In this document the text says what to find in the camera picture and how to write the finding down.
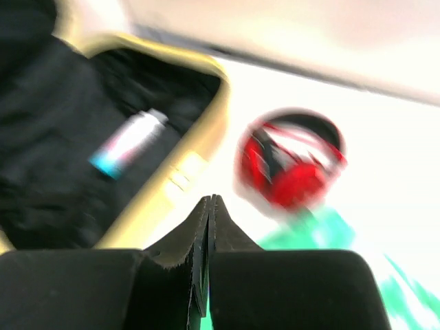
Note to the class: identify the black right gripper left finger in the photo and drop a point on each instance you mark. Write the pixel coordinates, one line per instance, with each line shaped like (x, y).
(175, 273)

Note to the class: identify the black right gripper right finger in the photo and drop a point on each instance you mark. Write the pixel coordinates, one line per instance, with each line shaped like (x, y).
(223, 233)

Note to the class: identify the green white tie-dye cloth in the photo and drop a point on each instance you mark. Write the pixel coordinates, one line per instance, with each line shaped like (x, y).
(315, 274)

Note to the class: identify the red black headphones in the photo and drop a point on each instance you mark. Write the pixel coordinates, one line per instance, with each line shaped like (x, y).
(281, 176)

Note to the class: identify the pink blue tube bottle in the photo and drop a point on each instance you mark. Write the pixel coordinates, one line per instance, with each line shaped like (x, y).
(128, 142)

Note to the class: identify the yellow suitcase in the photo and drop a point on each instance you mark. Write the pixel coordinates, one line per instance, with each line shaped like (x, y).
(63, 97)

